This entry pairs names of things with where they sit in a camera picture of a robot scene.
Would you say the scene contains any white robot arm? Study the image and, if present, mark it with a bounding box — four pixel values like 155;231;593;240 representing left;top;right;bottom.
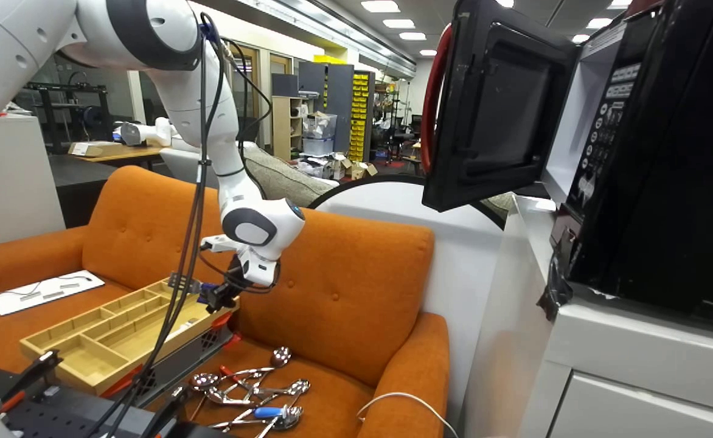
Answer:
0;0;305;313

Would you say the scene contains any orange fabric sofa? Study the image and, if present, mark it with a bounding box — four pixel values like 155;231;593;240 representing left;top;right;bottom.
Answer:
0;167;449;438

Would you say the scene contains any black microwave oven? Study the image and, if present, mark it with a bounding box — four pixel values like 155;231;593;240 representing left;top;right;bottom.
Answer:
423;0;713;321

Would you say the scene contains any silver serving spoon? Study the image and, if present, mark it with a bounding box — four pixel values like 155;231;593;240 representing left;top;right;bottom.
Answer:
244;347;291;379

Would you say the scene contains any white paper sheet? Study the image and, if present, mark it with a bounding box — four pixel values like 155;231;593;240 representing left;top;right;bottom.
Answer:
0;271;105;316

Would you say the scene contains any white cabinet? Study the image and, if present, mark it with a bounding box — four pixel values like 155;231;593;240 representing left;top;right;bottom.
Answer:
461;198;713;438

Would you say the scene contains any pile of metal utensils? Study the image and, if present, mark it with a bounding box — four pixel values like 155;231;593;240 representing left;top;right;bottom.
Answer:
189;366;311;414

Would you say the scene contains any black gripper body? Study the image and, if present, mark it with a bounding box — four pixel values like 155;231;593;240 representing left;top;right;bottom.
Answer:
197;274;252;314

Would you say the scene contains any white cable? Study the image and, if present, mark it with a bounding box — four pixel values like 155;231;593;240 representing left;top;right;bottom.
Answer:
356;389;461;438

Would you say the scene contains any grey cushion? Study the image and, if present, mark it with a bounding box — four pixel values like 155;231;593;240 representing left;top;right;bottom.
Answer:
244;141;335;207

